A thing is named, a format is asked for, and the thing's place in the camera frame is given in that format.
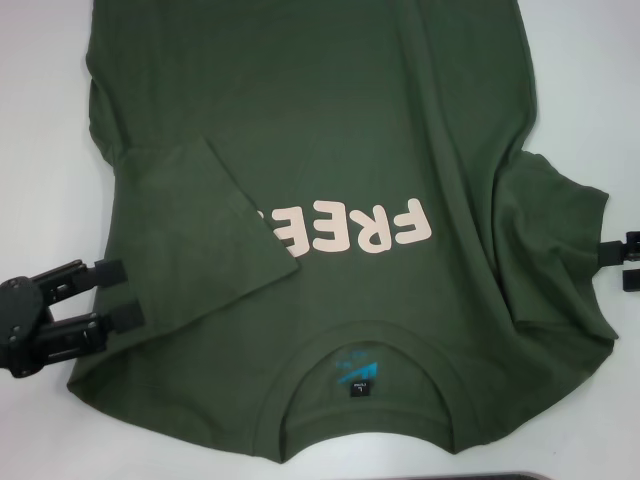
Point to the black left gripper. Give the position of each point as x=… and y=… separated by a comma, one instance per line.
x=20, y=325

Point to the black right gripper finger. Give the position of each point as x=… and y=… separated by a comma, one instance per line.
x=632, y=280
x=615, y=252

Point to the dark green FREE t-shirt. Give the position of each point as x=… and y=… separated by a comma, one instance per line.
x=320, y=125

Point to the dark flat device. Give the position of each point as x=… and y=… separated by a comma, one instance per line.
x=500, y=476

